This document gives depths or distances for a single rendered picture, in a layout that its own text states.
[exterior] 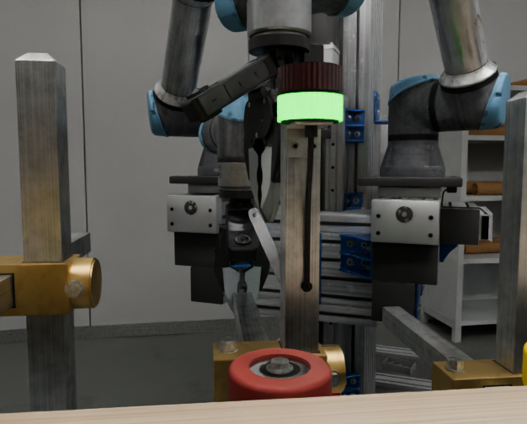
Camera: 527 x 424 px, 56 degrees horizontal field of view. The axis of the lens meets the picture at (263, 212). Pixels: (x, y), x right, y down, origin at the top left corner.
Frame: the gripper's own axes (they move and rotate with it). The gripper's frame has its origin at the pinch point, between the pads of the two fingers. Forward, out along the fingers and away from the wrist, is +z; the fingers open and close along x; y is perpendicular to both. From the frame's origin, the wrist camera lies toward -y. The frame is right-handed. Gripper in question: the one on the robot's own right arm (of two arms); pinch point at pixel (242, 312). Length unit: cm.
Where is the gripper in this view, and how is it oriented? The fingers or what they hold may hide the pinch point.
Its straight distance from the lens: 81.7
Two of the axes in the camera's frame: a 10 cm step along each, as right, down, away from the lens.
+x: -9.9, 0.1, -1.1
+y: -1.1, -0.9, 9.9
